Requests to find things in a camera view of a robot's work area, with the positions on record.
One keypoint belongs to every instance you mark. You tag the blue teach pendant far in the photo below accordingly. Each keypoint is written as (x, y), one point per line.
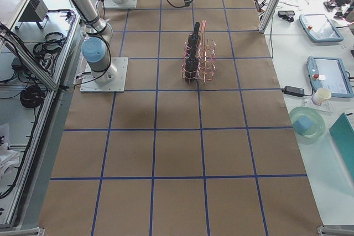
(319, 28)

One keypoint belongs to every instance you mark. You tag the blue teach pendant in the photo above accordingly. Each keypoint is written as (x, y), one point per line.
(319, 28)
(330, 73)

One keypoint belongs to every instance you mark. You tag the grey control box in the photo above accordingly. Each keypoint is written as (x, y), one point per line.
(35, 11)

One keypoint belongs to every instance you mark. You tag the black power adapter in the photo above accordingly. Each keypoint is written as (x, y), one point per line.
(293, 91)

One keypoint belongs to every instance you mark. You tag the blue teach pendant near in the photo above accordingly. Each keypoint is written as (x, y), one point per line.
(330, 73)

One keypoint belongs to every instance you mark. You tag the white paper cup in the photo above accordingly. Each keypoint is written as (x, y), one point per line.
(321, 95)

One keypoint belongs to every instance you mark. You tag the green glass bowl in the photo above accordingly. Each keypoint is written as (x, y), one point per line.
(319, 127)

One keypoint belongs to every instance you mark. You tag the blue foam cube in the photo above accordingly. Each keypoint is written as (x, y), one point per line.
(302, 124)

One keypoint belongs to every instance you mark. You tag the teal box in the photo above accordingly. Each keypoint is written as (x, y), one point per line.
(341, 133)

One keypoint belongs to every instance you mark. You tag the copper wire wine basket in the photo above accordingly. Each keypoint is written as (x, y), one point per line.
(205, 54)

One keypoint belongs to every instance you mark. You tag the aluminium frame post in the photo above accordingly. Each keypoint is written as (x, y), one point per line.
(272, 1)

